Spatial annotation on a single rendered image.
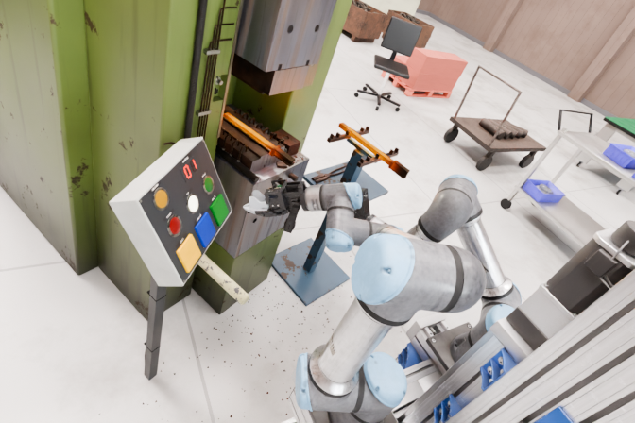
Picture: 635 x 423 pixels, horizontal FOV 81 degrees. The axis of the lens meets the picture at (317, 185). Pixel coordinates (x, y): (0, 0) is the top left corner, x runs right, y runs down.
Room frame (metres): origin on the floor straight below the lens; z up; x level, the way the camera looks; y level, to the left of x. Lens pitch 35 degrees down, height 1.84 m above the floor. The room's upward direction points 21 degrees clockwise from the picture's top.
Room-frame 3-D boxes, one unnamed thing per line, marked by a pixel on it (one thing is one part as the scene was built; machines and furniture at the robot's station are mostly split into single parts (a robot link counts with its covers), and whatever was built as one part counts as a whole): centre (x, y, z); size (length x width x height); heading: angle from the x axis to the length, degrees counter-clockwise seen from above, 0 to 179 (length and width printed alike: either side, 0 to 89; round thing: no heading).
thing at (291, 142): (1.49, 0.21, 0.95); 0.12 x 0.09 x 0.07; 66
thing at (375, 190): (1.70, -0.15, 0.73); 0.40 x 0.30 x 0.02; 146
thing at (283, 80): (1.39, 0.42, 1.32); 0.42 x 0.20 x 0.10; 66
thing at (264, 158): (1.39, 0.42, 0.96); 0.42 x 0.20 x 0.09; 66
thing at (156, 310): (0.77, 0.39, 0.54); 0.04 x 0.04 x 1.08; 66
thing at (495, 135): (4.65, -1.86, 0.51); 1.29 x 0.75 x 1.02; 132
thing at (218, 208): (0.86, 0.26, 1.01); 0.07 x 0.05 x 0.07; 1
